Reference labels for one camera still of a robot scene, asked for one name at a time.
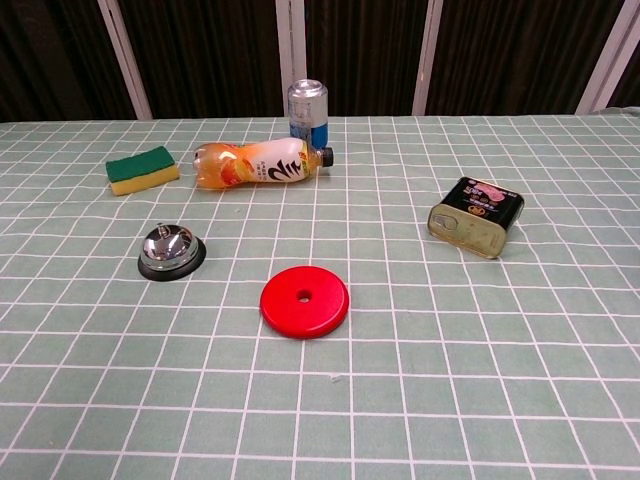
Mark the silver call bell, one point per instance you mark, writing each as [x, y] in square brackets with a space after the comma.
[167, 247]

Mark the dark pleated curtain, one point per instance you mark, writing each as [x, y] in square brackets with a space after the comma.
[210, 55]

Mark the black luncheon meat tin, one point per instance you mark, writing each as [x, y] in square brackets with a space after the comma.
[475, 215]

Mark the orange drink plastic bottle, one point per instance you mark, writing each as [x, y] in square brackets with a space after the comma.
[250, 162]

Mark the white frame post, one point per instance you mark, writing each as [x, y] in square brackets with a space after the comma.
[426, 55]
[125, 55]
[607, 55]
[291, 45]

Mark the green and yellow sponge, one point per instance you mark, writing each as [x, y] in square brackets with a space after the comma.
[142, 167]

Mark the silver and blue drink can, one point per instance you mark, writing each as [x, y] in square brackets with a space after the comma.
[307, 107]

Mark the green white checked tablecloth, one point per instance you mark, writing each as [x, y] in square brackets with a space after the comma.
[450, 400]

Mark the red plastic disc with hole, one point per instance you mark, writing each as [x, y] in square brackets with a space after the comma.
[320, 310]

